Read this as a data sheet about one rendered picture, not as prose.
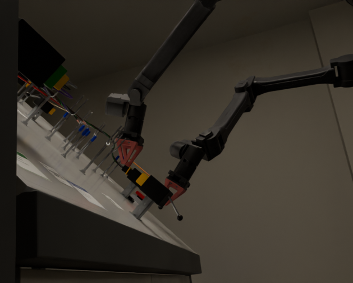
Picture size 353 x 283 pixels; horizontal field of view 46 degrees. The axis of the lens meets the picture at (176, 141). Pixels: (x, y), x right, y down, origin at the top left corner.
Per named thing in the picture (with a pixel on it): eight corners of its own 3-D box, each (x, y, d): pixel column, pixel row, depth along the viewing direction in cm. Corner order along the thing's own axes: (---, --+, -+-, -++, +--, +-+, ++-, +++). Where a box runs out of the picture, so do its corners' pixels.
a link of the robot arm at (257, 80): (241, 73, 170) (246, 95, 174) (234, 86, 159) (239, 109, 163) (358, 51, 151) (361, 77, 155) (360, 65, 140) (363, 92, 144)
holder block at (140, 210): (161, 241, 92) (189, 206, 93) (123, 206, 96) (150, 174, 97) (165, 242, 96) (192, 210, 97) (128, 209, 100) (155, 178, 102)
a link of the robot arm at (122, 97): (141, 90, 125) (147, 81, 133) (104, 83, 126) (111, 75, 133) (138, 125, 130) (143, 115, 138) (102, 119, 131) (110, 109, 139)
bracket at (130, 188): (124, 197, 127) (135, 185, 128) (119, 192, 128) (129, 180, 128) (128, 199, 132) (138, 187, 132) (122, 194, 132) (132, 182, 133)
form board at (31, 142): (14, 200, 40) (27, 185, 40) (-327, -152, 75) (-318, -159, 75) (193, 257, 150) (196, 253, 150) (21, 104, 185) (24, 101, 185)
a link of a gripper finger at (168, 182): (153, 198, 126) (169, 172, 127) (156, 200, 133) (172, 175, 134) (172, 209, 125) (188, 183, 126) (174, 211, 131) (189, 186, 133)
